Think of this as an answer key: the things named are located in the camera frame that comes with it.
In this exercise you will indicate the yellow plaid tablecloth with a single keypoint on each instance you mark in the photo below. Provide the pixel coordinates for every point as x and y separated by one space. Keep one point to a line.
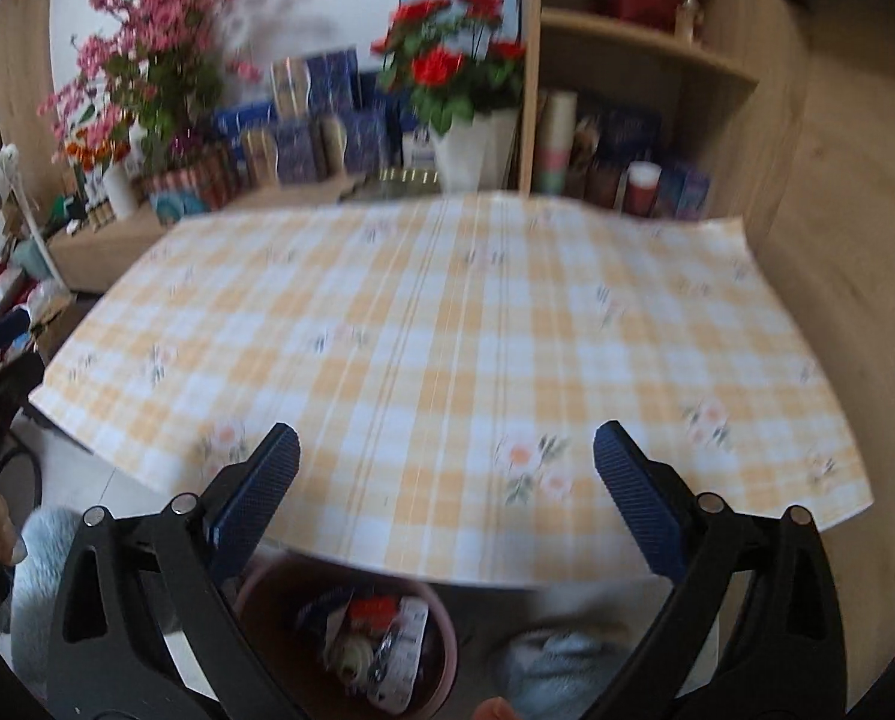
446 364

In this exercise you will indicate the gold embossed tray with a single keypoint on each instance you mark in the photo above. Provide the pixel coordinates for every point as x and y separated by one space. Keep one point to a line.
394 183

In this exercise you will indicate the stacked blue gift boxes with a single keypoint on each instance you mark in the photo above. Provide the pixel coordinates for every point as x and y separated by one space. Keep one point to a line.
327 116

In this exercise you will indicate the red paper cup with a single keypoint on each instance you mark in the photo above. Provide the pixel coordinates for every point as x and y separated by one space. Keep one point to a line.
642 182

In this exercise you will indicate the white blister pack card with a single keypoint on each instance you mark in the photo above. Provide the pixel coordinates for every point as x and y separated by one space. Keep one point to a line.
392 674

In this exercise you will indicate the orange flower pot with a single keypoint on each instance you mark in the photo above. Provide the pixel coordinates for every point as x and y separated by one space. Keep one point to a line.
103 175

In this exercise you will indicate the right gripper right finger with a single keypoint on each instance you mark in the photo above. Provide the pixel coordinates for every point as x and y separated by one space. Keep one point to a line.
656 504

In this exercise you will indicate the white desk fan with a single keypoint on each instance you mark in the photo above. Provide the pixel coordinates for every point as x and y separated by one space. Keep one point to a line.
12 185

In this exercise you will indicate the brown round trash bin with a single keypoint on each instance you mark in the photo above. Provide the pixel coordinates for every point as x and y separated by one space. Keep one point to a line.
317 626

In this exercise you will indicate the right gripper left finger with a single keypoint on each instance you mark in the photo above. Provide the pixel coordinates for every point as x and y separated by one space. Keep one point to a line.
243 498

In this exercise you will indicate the pink blossom flower arrangement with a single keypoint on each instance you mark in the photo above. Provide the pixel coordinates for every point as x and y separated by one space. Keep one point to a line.
160 69

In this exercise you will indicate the red rose bouquet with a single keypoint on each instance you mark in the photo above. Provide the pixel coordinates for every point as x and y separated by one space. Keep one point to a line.
452 59

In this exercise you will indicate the wooden shelf unit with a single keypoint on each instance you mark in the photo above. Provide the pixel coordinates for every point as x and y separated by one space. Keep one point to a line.
789 105

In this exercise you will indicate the white flower vase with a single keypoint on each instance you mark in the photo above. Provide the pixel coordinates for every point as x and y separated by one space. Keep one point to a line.
476 156

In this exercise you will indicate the stack of paper cups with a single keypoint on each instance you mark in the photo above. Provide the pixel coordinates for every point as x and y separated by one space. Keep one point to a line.
553 142

